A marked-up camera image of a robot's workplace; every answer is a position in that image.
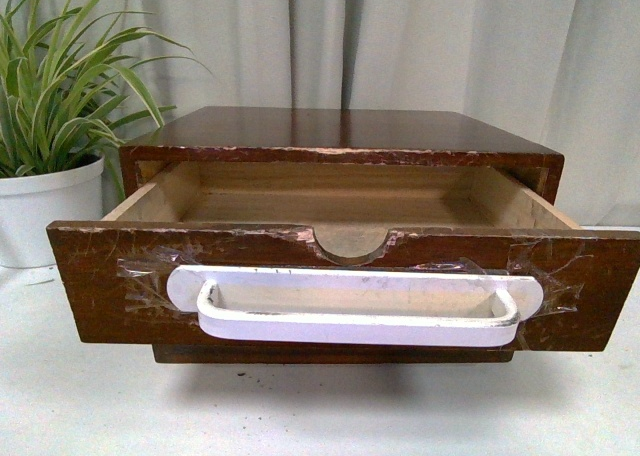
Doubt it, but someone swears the wooden drawer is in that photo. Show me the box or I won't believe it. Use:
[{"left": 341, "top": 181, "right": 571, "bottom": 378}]
[{"left": 47, "top": 162, "right": 639, "bottom": 351}]

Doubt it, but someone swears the brown wooden drawer cabinet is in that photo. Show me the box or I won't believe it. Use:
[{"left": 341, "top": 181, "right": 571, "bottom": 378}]
[{"left": 118, "top": 106, "right": 566, "bottom": 365}]

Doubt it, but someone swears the white plant pot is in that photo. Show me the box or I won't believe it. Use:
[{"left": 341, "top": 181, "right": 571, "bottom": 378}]
[{"left": 1, "top": 155, "right": 104, "bottom": 268}]

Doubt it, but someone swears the white drawer handle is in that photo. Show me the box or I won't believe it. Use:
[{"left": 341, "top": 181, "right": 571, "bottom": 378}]
[{"left": 167, "top": 265, "right": 544, "bottom": 348}]

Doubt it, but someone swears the green spider plant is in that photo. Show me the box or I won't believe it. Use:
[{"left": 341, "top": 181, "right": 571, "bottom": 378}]
[{"left": 1, "top": 0, "right": 181, "bottom": 181}]

